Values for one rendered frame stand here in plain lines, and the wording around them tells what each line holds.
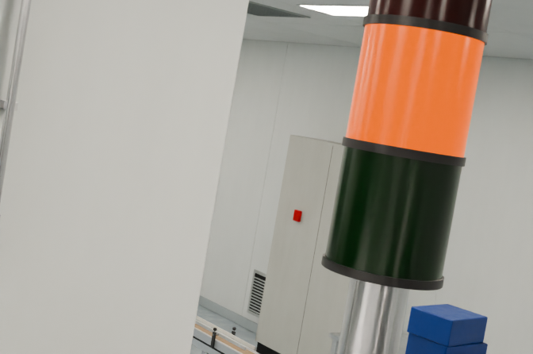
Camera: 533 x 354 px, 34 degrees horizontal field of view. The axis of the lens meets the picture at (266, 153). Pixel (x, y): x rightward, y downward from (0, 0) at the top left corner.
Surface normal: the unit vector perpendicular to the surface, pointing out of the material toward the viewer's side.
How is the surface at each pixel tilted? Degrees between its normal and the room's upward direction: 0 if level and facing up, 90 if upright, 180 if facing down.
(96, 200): 90
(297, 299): 90
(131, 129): 90
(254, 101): 90
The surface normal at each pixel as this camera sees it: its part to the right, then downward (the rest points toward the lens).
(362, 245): -0.48, -0.04
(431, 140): 0.26, 0.10
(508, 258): -0.78, -0.10
